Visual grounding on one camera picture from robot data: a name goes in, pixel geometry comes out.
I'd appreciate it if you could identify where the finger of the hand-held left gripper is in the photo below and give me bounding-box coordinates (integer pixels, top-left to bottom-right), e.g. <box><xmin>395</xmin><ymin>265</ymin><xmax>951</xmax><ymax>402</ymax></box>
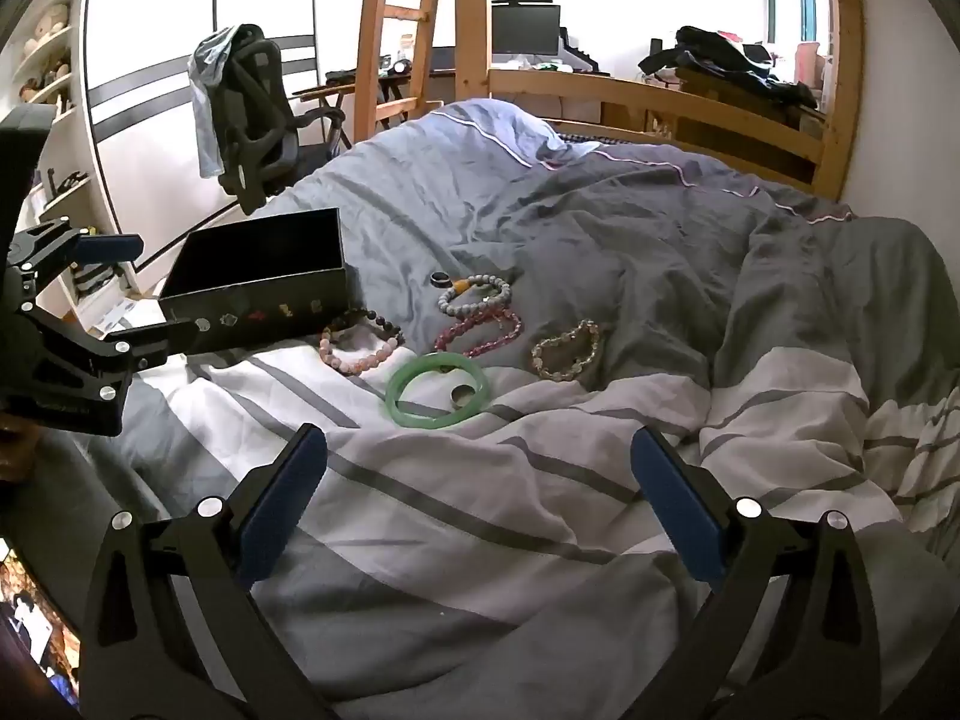
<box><xmin>11</xmin><ymin>217</ymin><xmax>145</xmax><ymax>302</ymax></box>
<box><xmin>15</xmin><ymin>304</ymin><xmax>200</xmax><ymax>436</ymax></box>

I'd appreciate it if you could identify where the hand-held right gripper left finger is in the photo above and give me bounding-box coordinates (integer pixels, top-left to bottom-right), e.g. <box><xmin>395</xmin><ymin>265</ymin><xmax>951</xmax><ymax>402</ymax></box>
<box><xmin>79</xmin><ymin>424</ymin><xmax>331</xmax><ymax>720</ymax></box>

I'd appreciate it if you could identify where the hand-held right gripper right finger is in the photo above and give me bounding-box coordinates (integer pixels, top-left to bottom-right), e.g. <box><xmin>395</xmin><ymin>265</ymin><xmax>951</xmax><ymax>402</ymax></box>
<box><xmin>630</xmin><ymin>426</ymin><xmax>882</xmax><ymax>720</ymax></box>

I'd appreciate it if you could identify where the black jewelry box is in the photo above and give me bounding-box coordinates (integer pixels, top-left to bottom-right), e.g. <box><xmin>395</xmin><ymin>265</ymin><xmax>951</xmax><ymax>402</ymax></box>
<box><xmin>157</xmin><ymin>208</ymin><xmax>347</xmax><ymax>355</ymax></box>

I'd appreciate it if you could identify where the pink and dark bead bracelet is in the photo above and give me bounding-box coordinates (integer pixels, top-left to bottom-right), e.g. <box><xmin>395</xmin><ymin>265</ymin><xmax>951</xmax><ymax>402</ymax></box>
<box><xmin>320</xmin><ymin>307</ymin><xmax>406</xmax><ymax>377</ymax></box>

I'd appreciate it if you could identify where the green jade bangle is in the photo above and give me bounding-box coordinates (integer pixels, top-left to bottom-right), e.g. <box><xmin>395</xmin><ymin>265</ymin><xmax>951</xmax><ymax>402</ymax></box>
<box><xmin>385</xmin><ymin>351</ymin><xmax>492</xmax><ymax>430</ymax></box>

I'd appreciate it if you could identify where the yellow crystal bracelet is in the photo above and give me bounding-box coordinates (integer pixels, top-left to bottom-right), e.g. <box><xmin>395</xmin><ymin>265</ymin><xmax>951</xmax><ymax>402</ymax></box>
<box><xmin>530</xmin><ymin>320</ymin><xmax>605</xmax><ymax>382</ymax></box>

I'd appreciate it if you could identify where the purple crystal bracelet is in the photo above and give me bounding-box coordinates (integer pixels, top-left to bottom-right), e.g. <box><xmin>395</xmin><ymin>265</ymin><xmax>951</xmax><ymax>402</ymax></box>
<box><xmin>435</xmin><ymin>306</ymin><xmax>524</xmax><ymax>359</ymax></box>

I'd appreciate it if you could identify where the grey bead bracelet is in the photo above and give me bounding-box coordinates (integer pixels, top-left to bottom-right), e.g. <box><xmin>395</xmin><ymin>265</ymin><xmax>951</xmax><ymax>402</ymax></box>
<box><xmin>437</xmin><ymin>274</ymin><xmax>513</xmax><ymax>318</ymax></box>

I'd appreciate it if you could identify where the white corner shelf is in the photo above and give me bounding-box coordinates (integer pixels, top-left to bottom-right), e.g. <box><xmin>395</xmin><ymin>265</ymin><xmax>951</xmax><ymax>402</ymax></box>
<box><xmin>0</xmin><ymin>0</ymin><xmax>140</xmax><ymax>338</ymax></box>

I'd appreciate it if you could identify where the beige plush toy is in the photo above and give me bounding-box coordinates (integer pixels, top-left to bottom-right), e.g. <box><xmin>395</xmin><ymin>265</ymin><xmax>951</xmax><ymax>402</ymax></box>
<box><xmin>26</xmin><ymin>4</ymin><xmax>70</xmax><ymax>53</ymax></box>

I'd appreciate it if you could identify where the light blue garment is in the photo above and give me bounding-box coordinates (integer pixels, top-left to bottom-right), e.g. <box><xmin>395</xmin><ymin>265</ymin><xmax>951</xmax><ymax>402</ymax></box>
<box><xmin>191</xmin><ymin>25</ymin><xmax>263</xmax><ymax>179</ymax></box>

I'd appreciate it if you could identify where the white sliding wardrobe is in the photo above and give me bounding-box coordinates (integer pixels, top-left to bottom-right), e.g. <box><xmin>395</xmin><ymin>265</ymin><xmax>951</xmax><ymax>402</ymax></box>
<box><xmin>79</xmin><ymin>0</ymin><xmax>320</xmax><ymax>286</ymax></box>

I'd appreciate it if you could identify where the black office chair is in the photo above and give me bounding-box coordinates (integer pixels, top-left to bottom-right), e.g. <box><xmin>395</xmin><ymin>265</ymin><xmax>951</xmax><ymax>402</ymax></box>
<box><xmin>196</xmin><ymin>24</ymin><xmax>350</xmax><ymax>217</ymax></box>

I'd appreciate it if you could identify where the wooden folding table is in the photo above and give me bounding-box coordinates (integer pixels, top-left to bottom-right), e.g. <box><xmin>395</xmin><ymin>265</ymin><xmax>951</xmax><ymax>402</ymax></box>
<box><xmin>292</xmin><ymin>77</ymin><xmax>417</xmax><ymax>152</ymax></box>

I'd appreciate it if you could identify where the printed poster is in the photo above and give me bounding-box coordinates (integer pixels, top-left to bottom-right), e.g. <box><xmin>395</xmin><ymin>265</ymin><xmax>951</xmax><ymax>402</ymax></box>
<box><xmin>0</xmin><ymin>540</ymin><xmax>82</xmax><ymax>707</ymax></box>

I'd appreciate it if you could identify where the wooden ladder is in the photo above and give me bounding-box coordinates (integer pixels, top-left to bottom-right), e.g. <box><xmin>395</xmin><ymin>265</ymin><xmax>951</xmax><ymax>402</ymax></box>
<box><xmin>358</xmin><ymin>0</ymin><xmax>451</xmax><ymax>145</ymax></box>

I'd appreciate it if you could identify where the grey striped blanket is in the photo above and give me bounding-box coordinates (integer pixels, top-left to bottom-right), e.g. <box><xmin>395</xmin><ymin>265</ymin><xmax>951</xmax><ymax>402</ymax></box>
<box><xmin>34</xmin><ymin>97</ymin><xmax>960</xmax><ymax>720</ymax></box>

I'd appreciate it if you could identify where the pile of dark clothes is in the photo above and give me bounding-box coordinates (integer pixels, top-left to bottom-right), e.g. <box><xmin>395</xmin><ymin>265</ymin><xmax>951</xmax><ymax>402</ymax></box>
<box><xmin>637</xmin><ymin>25</ymin><xmax>818</xmax><ymax>110</ymax></box>

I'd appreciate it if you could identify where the black computer monitor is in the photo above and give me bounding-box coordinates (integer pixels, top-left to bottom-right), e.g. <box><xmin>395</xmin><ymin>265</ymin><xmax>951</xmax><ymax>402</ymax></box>
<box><xmin>491</xmin><ymin>2</ymin><xmax>562</xmax><ymax>59</ymax></box>

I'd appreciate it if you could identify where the wooden bed frame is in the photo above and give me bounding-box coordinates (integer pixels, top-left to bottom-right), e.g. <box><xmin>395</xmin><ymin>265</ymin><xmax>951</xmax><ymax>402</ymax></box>
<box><xmin>454</xmin><ymin>0</ymin><xmax>923</xmax><ymax>202</ymax></box>

